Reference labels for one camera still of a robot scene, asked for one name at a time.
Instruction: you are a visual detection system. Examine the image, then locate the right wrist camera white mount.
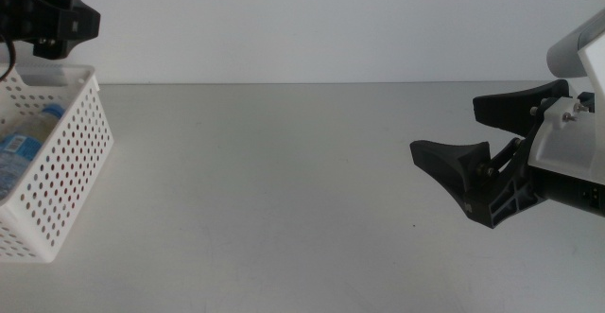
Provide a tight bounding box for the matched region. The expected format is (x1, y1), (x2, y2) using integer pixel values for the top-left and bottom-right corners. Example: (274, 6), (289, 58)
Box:
(527, 8), (605, 186)

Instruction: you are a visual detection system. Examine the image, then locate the white perforated plastic basket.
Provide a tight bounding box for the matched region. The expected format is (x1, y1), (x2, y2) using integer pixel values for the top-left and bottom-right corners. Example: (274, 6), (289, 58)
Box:
(0, 63), (114, 264)

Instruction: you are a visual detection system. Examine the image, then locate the clear water bottle blue cap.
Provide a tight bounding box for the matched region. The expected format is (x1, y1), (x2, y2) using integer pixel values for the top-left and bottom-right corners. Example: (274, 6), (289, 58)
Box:
(0, 103), (66, 201)

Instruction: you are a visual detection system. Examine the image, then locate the thin black left gripper cable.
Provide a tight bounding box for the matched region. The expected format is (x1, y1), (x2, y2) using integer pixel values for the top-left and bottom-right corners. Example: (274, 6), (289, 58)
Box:
(0, 33), (18, 82)

